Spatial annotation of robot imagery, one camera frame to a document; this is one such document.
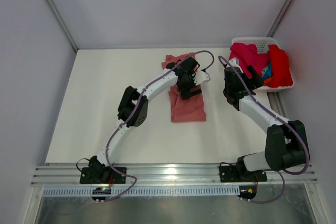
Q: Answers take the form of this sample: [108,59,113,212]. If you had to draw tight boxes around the salmon pink t shirt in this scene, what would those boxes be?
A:
[161,52,207,123]

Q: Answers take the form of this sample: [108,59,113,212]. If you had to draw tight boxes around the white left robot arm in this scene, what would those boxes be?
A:
[88,56,204,184]

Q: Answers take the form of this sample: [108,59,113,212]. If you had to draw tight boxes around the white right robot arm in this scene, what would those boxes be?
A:
[223,67,310,180]

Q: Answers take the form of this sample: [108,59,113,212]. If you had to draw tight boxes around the blue garment in basket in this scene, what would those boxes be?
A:
[261,63,272,80]

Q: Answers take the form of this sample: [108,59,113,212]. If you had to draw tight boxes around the orange garment in basket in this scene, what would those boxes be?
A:
[264,77,272,86]

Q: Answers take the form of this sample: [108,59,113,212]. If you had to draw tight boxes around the red t shirt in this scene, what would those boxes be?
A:
[267,44,293,88]

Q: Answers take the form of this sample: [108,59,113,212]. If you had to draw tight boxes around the magenta t shirt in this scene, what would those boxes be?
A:
[229,42,270,78]

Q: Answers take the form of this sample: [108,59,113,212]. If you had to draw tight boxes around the white perforated plastic basket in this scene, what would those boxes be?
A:
[229,37,295,92]

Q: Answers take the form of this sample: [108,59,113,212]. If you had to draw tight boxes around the right black controller board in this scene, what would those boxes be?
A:
[238,185,257,200]

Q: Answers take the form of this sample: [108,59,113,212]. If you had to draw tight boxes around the black controller board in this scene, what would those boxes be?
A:
[238,185,257,200]
[91,187,111,201]

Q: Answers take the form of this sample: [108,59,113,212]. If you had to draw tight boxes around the left black controller board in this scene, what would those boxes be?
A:
[91,187,111,201]

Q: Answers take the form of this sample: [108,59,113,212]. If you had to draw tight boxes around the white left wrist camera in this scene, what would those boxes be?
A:
[194,70,211,86]

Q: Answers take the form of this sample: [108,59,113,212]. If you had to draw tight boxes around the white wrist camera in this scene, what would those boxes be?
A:
[194,70,211,86]
[229,57,240,68]

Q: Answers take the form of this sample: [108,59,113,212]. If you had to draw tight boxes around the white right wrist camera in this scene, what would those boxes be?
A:
[229,57,240,68]

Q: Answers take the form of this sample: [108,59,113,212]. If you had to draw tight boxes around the right side aluminium rail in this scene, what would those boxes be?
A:
[267,92,289,123]

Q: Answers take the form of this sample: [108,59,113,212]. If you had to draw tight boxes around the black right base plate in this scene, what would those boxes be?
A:
[218,163,268,183]

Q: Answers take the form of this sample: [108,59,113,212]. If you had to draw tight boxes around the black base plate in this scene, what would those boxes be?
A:
[218,163,268,183]
[79,167,126,185]

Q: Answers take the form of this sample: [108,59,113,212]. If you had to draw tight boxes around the right aluminium corner post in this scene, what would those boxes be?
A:
[267,0,295,37]

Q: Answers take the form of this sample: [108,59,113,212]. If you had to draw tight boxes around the aluminium corner post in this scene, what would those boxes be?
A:
[267,0,295,37]
[44,0,78,53]

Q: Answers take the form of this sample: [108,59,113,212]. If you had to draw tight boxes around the slotted grey cable duct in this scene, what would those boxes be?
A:
[42,185,239,197]

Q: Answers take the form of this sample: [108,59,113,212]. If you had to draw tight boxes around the left aluminium corner post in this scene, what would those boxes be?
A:
[44,0,78,53]

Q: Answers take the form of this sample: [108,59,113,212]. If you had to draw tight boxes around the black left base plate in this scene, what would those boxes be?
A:
[79,167,126,185]

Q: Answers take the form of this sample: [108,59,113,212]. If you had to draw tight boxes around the aluminium mounting rail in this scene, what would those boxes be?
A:
[30,164,318,187]

